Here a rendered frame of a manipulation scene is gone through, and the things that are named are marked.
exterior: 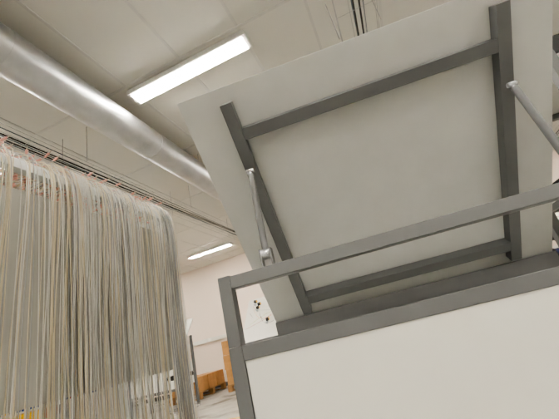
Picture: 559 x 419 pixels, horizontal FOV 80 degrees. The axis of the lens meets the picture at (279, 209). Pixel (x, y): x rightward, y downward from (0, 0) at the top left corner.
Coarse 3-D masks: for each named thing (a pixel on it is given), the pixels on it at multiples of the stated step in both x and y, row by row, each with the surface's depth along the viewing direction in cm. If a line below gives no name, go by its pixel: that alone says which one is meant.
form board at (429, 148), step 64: (512, 0) 97; (320, 64) 105; (384, 64) 105; (192, 128) 114; (320, 128) 113; (384, 128) 113; (448, 128) 113; (320, 192) 123; (384, 192) 123; (448, 192) 123; (256, 256) 135; (384, 256) 135
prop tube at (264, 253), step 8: (248, 176) 112; (256, 192) 109; (256, 200) 107; (256, 208) 106; (256, 216) 105; (264, 224) 104; (264, 232) 102; (264, 240) 100; (264, 248) 99; (264, 256) 98
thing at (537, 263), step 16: (544, 256) 131; (480, 272) 135; (496, 272) 134; (512, 272) 132; (528, 272) 131; (416, 288) 139; (432, 288) 137; (448, 288) 136; (464, 288) 134; (352, 304) 143; (368, 304) 141; (384, 304) 140; (400, 304) 138; (288, 320) 147; (304, 320) 145; (320, 320) 144; (336, 320) 142
